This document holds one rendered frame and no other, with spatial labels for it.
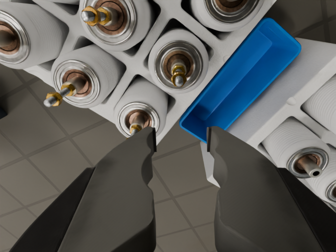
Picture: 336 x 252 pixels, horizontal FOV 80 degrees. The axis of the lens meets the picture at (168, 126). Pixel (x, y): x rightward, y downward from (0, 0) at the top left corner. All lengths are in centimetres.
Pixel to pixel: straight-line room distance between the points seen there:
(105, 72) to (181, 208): 67
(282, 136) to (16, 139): 81
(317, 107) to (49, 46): 50
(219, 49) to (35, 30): 30
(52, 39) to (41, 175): 62
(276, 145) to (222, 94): 23
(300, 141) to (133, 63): 35
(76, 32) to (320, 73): 46
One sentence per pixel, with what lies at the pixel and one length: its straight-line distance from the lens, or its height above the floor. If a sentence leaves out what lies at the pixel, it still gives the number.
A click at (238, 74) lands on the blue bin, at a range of 61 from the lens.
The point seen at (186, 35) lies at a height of 25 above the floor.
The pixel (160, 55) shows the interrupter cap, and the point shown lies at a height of 25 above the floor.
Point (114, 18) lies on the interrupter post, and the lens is 31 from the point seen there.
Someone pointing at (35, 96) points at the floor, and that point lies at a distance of 74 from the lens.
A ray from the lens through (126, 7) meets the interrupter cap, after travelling 32.
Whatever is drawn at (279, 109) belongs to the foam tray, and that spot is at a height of 18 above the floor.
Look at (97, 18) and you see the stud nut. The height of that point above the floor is 33.
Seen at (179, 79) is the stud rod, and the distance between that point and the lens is 24.
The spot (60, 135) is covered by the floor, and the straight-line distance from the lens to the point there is 77.
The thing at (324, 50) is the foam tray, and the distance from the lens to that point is 52.
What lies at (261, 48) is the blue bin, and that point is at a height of 0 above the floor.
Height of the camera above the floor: 57
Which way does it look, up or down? 62 degrees down
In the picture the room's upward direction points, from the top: 176 degrees counter-clockwise
